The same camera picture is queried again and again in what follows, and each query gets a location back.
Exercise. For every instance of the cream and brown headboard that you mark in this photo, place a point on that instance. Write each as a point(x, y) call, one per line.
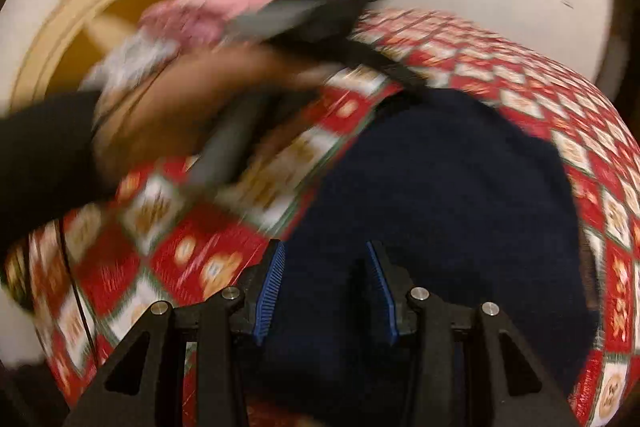
point(75, 37)

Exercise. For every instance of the person's left hand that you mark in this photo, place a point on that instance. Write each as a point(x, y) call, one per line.
point(190, 97)

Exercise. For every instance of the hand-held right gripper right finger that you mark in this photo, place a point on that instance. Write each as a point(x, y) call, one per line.
point(381, 292)

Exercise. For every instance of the navy blue knit garment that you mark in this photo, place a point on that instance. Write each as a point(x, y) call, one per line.
point(440, 217)

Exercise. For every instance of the grey white patterned pillow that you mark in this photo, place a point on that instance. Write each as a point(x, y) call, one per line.
point(135, 62)

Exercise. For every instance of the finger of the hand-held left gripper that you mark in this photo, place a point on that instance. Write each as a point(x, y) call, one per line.
point(390, 67)

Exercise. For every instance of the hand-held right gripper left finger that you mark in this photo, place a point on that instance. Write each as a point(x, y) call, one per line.
point(270, 292)

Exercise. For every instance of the red bear printed bedspread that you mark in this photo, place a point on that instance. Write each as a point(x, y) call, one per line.
point(200, 237)

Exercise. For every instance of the pink folded blanket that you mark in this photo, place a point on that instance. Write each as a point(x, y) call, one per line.
point(210, 7)

